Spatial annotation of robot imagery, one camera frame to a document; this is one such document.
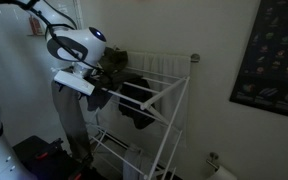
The olive green pants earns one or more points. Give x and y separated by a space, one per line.
70 116

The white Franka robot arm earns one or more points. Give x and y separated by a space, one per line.
80 43

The dark grey garment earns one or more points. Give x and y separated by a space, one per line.
137 100

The white cloth on rack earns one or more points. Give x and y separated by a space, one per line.
132 165

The chrome toilet paper holder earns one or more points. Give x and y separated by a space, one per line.
212 159

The white toilet paper roll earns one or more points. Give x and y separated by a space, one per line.
222 174

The white wall towel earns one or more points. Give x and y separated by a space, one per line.
165 66

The chrome towel bar mount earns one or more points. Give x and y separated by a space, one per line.
195 58

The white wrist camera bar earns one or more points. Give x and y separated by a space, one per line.
74 82

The dark wall poster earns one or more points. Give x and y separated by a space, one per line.
274 56

